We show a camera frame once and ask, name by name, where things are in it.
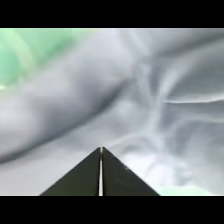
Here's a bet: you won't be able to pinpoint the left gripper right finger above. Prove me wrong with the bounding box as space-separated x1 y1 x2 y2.
102 146 160 197

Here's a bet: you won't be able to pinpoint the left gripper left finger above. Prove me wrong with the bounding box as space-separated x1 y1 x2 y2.
39 146 101 197

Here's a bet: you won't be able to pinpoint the purple shirt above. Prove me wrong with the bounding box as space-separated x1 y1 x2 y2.
0 28 224 197

